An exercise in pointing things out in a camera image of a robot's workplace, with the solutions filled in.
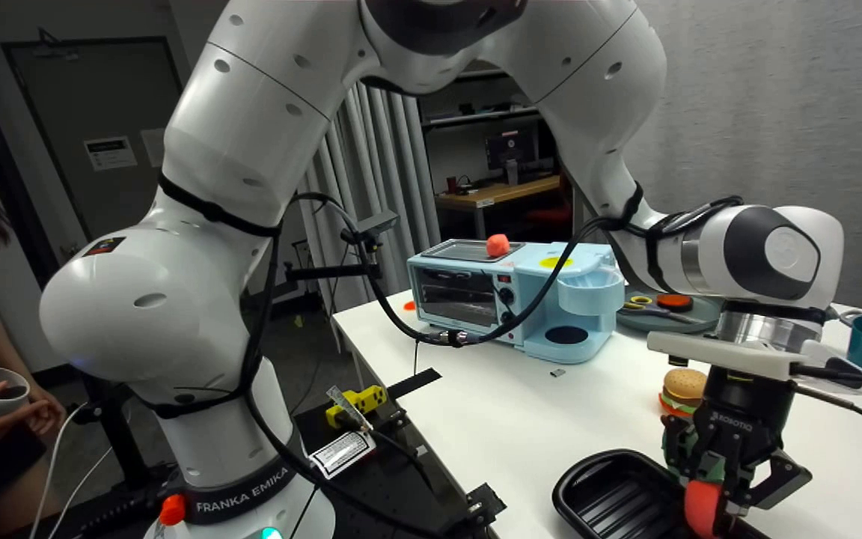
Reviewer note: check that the black plastic tray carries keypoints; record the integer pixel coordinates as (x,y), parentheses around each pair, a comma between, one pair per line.
(615,497)

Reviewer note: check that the light blue toy oven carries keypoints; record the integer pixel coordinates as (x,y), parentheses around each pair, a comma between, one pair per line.
(522,295)

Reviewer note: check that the dark grey plate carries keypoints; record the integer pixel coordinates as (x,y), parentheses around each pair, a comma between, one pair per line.
(651,319)

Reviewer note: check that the grey door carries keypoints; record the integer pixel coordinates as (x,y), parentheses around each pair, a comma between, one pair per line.
(91,107)

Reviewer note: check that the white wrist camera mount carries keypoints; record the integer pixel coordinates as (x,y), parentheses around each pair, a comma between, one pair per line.
(741,353)

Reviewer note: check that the white bottle orange cap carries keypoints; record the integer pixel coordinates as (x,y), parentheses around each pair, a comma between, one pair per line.
(173,512)

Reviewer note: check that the person hand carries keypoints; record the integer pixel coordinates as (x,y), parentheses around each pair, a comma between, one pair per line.
(22,429)

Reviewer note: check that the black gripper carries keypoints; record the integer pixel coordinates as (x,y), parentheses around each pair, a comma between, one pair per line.
(747,420)

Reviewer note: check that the silver metal plate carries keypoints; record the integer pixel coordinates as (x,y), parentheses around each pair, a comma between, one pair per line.
(343,450)

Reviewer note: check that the grey pleated curtain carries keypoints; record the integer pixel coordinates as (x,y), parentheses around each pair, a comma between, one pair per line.
(389,181)

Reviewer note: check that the wooden table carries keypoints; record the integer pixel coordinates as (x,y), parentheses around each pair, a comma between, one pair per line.
(495,191)

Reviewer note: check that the white door sign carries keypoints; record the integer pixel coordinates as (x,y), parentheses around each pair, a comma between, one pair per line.
(109,154)

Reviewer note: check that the dark storage shelf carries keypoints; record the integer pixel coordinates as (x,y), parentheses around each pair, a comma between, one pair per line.
(495,137)

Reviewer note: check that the black camera on stand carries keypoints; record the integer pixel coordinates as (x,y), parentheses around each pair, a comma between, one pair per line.
(366,232)

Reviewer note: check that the yellow clamp block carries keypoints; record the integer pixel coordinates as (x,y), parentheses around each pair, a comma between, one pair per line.
(356,402)

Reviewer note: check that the red round toy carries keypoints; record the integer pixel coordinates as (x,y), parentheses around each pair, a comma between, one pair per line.
(673,299)

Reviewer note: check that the sandwich burger plush toy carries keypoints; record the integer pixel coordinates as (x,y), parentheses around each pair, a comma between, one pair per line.
(684,389)

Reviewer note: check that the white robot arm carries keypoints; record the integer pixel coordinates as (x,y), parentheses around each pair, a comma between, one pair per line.
(283,128)

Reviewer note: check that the black mounting platform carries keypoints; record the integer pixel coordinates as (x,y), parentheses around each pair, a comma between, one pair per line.
(389,489)

